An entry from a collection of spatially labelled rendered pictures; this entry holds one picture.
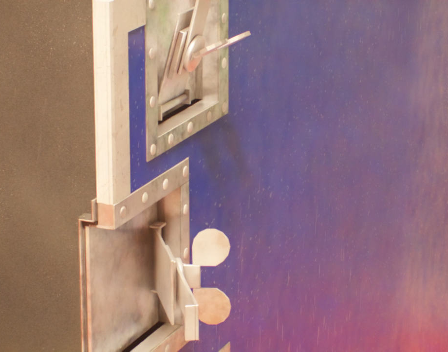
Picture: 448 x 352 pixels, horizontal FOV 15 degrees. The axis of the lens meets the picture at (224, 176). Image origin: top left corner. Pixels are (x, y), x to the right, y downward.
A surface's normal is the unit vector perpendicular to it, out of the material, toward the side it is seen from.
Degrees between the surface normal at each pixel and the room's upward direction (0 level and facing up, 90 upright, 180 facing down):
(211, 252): 86
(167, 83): 105
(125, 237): 90
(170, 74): 90
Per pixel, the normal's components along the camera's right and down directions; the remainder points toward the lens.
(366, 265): 0.92, 0.11
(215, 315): -0.12, 0.22
